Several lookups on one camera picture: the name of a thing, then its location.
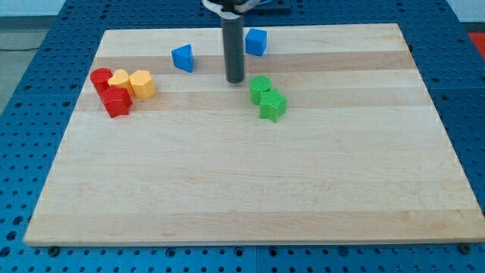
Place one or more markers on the black bolt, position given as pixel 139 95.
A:
pixel 54 251
pixel 465 248

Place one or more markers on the blue triangular prism block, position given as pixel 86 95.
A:
pixel 183 58

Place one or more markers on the black bolt front right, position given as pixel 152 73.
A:
pixel 465 248

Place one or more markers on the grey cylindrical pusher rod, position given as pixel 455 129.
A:
pixel 232 30

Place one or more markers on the light wooden board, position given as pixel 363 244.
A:
pixel 359 157

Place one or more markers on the green star block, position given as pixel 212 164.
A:
pixel 272 105

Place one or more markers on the yellow heart block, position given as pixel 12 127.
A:
pixel 121 79

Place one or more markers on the red star block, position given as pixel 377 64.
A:
pixel 116 101

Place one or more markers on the red cylinder block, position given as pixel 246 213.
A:
pixel 99 79

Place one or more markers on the black bolt front left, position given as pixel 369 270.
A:
pixel 54 251

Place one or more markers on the yellow hexagon block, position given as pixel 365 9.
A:
pixel 142 84

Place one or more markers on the green cylinder block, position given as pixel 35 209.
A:
pixel 257 85

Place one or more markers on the blue cube block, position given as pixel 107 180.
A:
pixel 256 42

